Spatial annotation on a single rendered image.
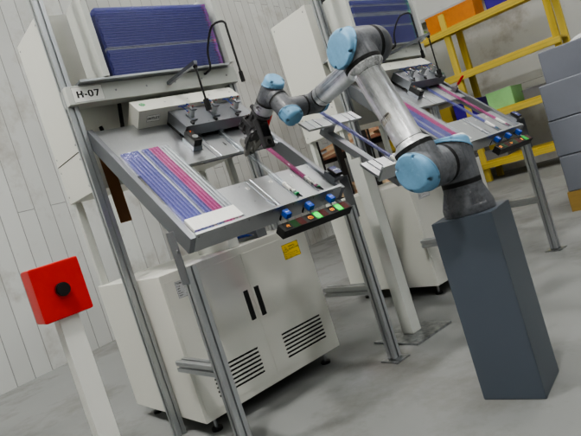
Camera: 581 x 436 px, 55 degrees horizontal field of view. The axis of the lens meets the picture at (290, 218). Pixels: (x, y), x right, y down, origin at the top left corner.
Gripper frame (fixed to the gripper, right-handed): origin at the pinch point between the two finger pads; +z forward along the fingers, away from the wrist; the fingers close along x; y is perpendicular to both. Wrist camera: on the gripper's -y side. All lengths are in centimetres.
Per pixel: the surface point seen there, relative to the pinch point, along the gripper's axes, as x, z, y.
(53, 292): 89, 4, -27
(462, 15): -603, 129, 247
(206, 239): 43, -6, -33
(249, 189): 13.9, -3.2, -17.9
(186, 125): 16.2, 0.1, 21.8
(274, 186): 4.0, -3.7, -20.4
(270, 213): 16.9, -7.4, -32.8
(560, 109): -273, 15, -18
